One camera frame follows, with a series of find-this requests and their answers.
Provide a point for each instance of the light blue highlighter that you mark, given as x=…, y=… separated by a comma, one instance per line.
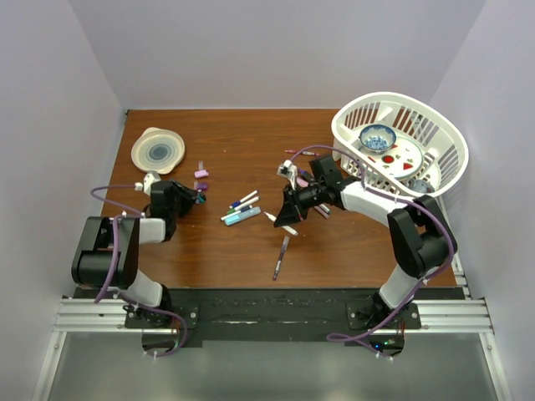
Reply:
x=243, y=215

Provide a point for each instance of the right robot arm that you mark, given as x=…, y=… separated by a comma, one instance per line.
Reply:
x=421, y=239

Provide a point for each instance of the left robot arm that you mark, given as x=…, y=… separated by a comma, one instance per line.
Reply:
x=107, y=256

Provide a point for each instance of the blue white bowl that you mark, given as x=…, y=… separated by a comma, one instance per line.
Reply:
x=377, y=138

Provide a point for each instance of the cream swirl plate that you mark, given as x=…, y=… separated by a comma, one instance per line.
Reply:
x=158, y=150

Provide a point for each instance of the green capped white marker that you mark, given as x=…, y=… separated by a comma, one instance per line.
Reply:
x=244, y=204

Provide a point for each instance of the pink highlighter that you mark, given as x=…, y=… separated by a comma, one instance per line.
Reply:
x=301, y=182

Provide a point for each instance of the dark blue white marker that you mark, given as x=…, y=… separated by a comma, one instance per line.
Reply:
x=235, y=213

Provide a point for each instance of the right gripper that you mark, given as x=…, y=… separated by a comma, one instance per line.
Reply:
x=290, y=212

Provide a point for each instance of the blue capped white marker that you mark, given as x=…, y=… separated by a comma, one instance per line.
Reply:
x=244, y=199

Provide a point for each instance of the aluminium rail frame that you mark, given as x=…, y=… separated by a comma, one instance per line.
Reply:
x=449, y=353

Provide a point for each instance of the teal capped white marker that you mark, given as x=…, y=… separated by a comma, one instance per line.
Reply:
x=325, y=209

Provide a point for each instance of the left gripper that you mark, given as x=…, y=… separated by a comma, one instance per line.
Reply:
x=187, y=196

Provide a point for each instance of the white fruit pattern plate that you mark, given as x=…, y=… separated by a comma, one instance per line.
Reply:
x=402, y=161

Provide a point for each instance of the red pen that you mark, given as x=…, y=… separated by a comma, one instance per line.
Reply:
x=306, y=152

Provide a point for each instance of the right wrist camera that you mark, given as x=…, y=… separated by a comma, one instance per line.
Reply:
x=289, y=171

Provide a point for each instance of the dark purple pen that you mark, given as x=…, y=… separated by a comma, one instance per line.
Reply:
x=282, y=252

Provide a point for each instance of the white laundry basket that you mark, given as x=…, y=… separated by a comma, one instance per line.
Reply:
x=429, y=153

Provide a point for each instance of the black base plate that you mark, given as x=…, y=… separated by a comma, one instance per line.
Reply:
x=271, y=315

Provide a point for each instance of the grey patterned cup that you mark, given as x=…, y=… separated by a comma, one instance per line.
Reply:
x=421, y=186

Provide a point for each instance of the pink clear pen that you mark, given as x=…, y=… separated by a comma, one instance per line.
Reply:
x=321, y=212

